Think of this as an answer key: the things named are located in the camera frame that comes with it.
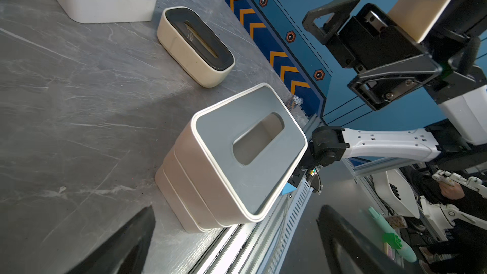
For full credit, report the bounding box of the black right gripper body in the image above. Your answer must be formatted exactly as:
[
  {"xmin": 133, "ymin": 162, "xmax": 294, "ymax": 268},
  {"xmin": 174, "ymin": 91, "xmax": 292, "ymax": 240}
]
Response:
[{"xmin": 326, "ymin": 3, "xmax": 441, "ymax": 73}]

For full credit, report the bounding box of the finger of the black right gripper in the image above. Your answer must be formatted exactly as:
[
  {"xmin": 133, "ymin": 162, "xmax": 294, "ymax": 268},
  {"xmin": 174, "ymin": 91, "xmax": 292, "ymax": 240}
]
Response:
[
  {"xmin": 302, "ymin": 0, "xmax": 360, "ymax": 45},
  {"xmin": 347, "ymin": 55, "xmax": 443, "ymax": 111}
]

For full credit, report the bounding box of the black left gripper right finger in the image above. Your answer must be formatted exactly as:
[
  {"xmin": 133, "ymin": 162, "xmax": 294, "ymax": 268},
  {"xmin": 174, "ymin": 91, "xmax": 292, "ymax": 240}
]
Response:
[{"xmin": 317, "ymin": 205, "xmax": 406, "ymax": 273}]

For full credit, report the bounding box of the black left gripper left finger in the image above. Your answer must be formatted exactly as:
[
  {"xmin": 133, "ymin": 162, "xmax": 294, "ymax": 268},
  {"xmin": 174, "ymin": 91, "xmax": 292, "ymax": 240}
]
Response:
[{"xmin": 68, "ymin": 206, "xmax": 156, "ymax": 273}]

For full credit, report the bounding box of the cream box brown lid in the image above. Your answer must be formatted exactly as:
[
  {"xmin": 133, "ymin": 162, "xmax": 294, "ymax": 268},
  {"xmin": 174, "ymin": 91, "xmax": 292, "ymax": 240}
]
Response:
[{"xmin": 157, "ymin": 6, "xmax": 235, "ymax": 88}]

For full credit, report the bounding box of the white box bamboo lid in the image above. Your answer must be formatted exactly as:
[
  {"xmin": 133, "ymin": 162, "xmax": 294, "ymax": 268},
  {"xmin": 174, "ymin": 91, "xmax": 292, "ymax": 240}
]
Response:
[{"xmin": 161, "ymin": 148, "xmax": 222, "ymax": 233}]

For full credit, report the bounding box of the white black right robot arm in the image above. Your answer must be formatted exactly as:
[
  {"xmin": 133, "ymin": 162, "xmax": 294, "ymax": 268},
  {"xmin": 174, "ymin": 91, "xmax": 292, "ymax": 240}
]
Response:
[{"xmin": 299, "ymin": 0, "xmax": 486, "ymax": 171}]

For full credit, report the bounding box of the right circuit board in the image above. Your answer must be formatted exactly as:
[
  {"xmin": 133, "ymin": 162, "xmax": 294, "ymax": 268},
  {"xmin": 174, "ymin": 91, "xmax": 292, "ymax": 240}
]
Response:
[{"xmin": 306, "ymin": 168, "xmax": 323, "ymax": 194}]

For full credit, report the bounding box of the green toy outside cell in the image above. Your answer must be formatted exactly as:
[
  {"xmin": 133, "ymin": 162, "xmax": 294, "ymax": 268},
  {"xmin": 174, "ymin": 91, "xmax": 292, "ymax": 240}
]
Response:
[{"xmin": 368, "ymin": 207, "xmax": 418, "ymax": 263}]

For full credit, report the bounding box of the white teleoperation device outside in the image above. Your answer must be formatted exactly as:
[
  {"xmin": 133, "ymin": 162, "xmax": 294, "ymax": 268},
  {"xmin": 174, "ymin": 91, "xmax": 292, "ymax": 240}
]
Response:
[{"xmin": 372, "ymin": 169, "xmax": 486, "ymax": 241}]

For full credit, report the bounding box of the blue triangular piece on rail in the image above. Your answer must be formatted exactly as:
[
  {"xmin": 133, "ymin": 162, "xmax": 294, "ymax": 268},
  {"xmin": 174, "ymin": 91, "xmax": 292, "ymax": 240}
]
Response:
[{"xmin": 280, "ymin": 183, "xmax": 297, "ymax": 195}]

